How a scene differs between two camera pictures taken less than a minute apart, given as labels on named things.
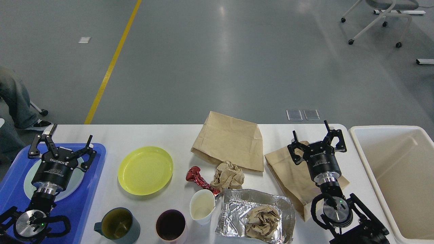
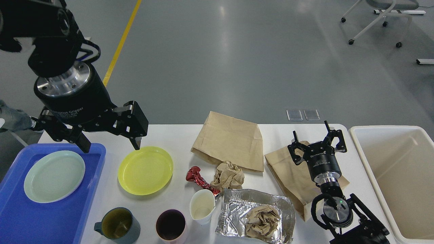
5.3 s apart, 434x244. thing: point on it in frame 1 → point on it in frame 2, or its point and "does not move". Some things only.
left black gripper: x=55 y=171 → x=78 y=97
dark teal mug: x=119 y=224 does not move
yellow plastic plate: x=145 y=171 does not move
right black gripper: x=321 y=160 does not move
